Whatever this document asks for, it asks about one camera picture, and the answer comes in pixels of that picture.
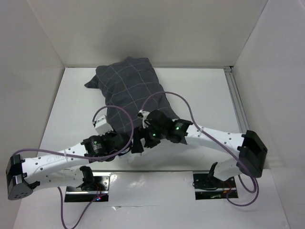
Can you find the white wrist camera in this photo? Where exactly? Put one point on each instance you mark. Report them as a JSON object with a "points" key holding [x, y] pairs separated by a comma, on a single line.
{"points": [[101, 125], [142, 114]]}

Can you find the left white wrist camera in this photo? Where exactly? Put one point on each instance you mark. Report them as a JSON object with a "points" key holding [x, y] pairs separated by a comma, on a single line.
{"points": [[101, 125]]}

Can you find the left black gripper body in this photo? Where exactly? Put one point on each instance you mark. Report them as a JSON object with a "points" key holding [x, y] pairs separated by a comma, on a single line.
{"points": [[111, 134]]}

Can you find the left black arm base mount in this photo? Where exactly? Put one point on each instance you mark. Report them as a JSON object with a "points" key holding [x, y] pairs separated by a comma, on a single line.
{"points": [[98, 191]]}

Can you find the aluminium rail at table edge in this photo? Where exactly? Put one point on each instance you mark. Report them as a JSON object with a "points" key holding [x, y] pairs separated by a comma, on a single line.
{"points": [[236, 99]]}

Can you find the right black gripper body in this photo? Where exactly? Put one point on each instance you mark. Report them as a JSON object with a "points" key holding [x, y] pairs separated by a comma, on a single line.
{"points": [[147, 142]]}

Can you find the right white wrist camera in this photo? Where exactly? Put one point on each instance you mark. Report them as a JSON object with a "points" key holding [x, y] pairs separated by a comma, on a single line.
{"points": [[142, 114]]}

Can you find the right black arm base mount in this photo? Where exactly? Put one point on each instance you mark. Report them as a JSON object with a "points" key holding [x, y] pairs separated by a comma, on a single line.
{"points": [[209, 188]]}

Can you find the white pillow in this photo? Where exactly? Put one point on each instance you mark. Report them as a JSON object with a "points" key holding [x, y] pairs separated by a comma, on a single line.
{"points": [[136, 160]]}

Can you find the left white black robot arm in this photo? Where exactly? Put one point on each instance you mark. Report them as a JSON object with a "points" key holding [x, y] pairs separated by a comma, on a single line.
{"points": [[69, 167]]}

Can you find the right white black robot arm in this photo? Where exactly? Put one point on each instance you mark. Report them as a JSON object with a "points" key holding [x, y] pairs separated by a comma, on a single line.
{"points": [[247, 151]]}

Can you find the dark grey checked pillowcase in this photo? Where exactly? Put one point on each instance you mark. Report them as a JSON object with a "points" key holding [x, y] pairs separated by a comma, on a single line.
{"points": [[127, 86]]}

